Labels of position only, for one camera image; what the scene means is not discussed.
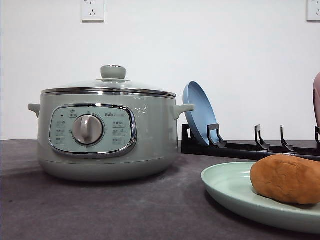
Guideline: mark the white wall socket left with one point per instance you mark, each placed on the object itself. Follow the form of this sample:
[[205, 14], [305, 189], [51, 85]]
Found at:
[[92, 11]]

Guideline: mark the green plate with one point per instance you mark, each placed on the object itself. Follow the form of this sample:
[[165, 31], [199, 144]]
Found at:
[[230, 183]]

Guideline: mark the black dish rack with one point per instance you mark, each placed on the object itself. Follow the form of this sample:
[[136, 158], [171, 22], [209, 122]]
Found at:
[[216, 147]]

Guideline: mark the green electric steamer pot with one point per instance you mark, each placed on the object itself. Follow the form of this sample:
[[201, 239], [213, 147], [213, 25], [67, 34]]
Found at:
[[108, 138]]

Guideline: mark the pink plate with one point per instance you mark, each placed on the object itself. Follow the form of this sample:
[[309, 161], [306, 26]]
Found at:
[[316, 99]]

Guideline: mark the glass pot lid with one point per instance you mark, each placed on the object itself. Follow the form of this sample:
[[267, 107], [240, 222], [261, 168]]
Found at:
[[113, 82]]

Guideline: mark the white wall socket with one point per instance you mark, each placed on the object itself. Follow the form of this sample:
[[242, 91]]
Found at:
[[92, 11], [313, 11]]

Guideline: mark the white wall socket right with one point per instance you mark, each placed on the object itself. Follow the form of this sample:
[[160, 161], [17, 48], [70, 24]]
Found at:
[[313, 11]]

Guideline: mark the brown potato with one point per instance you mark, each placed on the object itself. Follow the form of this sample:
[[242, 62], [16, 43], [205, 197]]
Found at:
[[287, 178]]

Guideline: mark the blue plate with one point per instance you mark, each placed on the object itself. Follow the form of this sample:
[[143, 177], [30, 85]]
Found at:
[[203, 113]]

